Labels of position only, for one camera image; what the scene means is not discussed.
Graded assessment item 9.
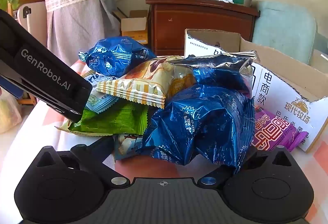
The light blue sofa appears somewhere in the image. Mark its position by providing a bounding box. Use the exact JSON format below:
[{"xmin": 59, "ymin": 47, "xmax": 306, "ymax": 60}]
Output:
[{"xmin": 251, "ymin": 0, "xmax": 328, "ymax": 67}]

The small yellow cardboard box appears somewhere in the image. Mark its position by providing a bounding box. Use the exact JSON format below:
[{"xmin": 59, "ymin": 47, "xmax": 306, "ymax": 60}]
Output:
[{"xmin": 112, "ymin": 10, "xmax": 149, "ymax": 44}]

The light blue small snack packet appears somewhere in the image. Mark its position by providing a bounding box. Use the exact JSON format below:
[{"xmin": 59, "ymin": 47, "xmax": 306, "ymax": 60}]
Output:
[
  {"xmin": 113, "ymin": 134, "xmax": 144, "ymax": 162},
  {"xmin": 83, "ymin": 72, "xmax": 120, "ymax": 115}
]

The clear plastic bag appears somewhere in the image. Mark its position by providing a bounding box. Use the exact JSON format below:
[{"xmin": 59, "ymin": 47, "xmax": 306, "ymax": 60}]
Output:
[{"xmin": 0, "ymin": 93, "xmax": 23, "ymax": 134}]

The checked curtain cloth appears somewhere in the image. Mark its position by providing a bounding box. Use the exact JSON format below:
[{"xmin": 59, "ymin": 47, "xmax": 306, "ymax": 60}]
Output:
[{"xmin": 43, "ymin": 0, "xmax": 121, "ymax": 67}]

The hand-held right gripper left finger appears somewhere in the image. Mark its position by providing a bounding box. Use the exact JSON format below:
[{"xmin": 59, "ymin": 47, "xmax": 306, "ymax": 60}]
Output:
[{"xmin": 36, "ymin": 136, "xmax": 130, "ymax": 189}]

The purple snack packet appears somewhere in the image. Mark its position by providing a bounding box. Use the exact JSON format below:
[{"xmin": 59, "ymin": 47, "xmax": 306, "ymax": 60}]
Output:
[{"xmin": 252, "ymin": 106, "xmax": 310, "ymax": 153}]

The green snack packet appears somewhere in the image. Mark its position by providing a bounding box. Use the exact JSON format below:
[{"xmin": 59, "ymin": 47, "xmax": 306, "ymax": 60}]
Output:
[{"xmin": 55, "ymin": 102, "xmax": 149, "ymax": 137}]

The cream striped snack packet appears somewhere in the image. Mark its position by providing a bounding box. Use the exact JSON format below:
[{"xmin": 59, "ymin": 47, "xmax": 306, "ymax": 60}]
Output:
[{"xmin": 96, "ymin": 57, "xmax": 198, "ymax": 110}]

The dark wooden nightstand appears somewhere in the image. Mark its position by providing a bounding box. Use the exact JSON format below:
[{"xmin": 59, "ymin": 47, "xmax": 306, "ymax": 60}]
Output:
[{"xmin": 146, "ymin": 0, "xmax": 261, "ymax": 57}]

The large blue foil snack packet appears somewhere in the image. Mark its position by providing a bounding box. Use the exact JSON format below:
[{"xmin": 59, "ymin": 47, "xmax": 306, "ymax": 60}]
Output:
[{"xmin": 142, "ymin": 85, "xmax": 256, "ymax": 175}]

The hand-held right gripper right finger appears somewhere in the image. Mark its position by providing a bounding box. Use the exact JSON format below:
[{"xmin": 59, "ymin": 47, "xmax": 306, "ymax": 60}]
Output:
[{"xmin": 197, "ymin": 146, "xmax": 295, "ymax": 187}]

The pink white checked tablecloth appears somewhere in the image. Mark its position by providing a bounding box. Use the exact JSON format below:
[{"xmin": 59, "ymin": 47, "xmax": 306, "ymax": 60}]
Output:
[{"xmin": 0, "ymin": 56, "xmax": 328, "ymax": 224}]

